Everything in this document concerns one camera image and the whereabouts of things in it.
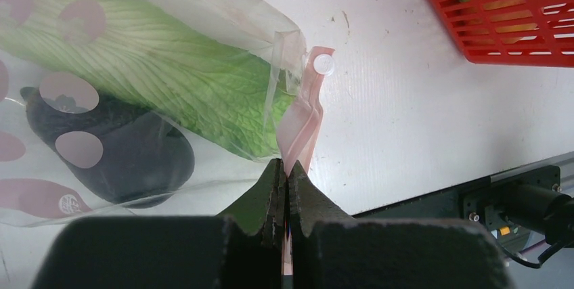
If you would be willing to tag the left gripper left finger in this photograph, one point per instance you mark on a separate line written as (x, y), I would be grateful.
(255, 230)

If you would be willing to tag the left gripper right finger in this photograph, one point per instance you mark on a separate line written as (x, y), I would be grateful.
(309, 210)

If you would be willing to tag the dark purple eggplant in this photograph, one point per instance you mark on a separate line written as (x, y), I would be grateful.
(144, 159)

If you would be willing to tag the green napa cabbage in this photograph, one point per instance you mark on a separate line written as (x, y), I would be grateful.
(202, 63)

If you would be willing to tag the clear pink-dotted zip bag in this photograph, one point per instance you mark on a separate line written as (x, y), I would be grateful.
(37, 188)

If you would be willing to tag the red plastic basket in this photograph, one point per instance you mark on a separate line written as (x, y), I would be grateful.
(510, 32)

